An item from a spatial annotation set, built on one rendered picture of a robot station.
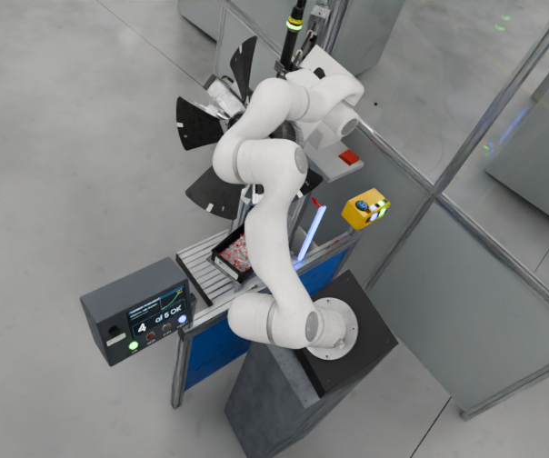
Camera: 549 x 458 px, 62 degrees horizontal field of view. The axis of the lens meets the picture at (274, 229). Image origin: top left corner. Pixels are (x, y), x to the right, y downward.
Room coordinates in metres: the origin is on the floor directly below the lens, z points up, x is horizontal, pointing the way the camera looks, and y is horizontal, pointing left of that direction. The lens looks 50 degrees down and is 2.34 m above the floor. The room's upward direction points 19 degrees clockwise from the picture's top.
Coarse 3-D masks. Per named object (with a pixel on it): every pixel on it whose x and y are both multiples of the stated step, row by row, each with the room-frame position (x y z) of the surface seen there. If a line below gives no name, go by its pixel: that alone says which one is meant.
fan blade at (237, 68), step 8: (248, 40) 1.64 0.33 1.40; (256, 40) 1.61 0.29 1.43; (248, 48) 1.61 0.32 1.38; (232, 56) 1.68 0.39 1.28; (240, 56) 1.63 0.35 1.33; (248, 56) 1.58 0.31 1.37; (232, 64) 1.67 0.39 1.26; (240, 64) 1.61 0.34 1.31; (248, 64) 1.56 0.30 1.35; (240, 72) 1.59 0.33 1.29; (248, 72) 1.53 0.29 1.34; (240, 80) 1.57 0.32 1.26; (248, 80) 1.50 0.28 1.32; (240, 88) 1.56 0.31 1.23; (248, 88) 1.48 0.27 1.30
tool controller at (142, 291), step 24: (168, 264) 0.67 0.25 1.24; (120, 288) 0.56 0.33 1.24; (144, 288) 0.57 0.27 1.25; (168, 288) 0.59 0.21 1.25; (96, 312) 0.47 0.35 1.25; (120, 312) 0.49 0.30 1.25; (144, 312) 0.53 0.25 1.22; (168, 312) 0.57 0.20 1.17; (96, 336) 0.45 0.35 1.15; (120, 336) 0.46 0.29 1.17; (144, 336) 0.50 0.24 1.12; (120, 360) 0.43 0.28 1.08
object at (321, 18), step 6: (318, 6) 1.99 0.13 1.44; (324, 6) 2.00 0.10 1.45; (312, 12) 1.93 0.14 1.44; (318, 12) 1.95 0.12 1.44; (324, 12) 1.96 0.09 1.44; (312, 18) 1.91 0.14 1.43; (318, 18) 1.91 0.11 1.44; (324, 18) 1.91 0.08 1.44; (312, 24) 1.91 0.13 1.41; (318, 24) 1.91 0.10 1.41; (324, 24) 1.92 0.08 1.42; (318, 30) 1.91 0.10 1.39
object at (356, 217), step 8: (368, 192) 1.40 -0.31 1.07; (376, 192) 1.42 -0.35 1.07; (352, 200) 1.33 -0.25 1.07; (360, 200) 1.34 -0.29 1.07; (368, 200) 1.36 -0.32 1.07; (376, 200) 1.37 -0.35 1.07; (344, 208) 1.31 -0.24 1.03; (352, 208) 1.30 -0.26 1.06; (368, 208) 1.31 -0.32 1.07; (376, 208) 1.33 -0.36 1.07; (384, 208) 1.36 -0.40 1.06; (344, 216) 1.30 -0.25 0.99; (352, 216) 1.29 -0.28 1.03; (360, 216) 1.27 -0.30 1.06; (368, 216) 1.28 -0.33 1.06; (352, 224) 1.28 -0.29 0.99; (360, 224) 1.26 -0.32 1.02
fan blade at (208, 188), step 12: (204, 180) 1.22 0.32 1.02; (216, 180) 1.23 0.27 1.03; (192, 192) 1.18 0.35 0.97; (204, 192) 1.19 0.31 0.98; (216, 192) 1.20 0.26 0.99; (228, 192) 1.22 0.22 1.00; (240, 192) 1.24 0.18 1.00; (204, 204) 1.16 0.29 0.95; (216, 204) 1.17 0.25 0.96; (228, 204) 1.19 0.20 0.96; (228, 216) 1.16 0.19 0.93
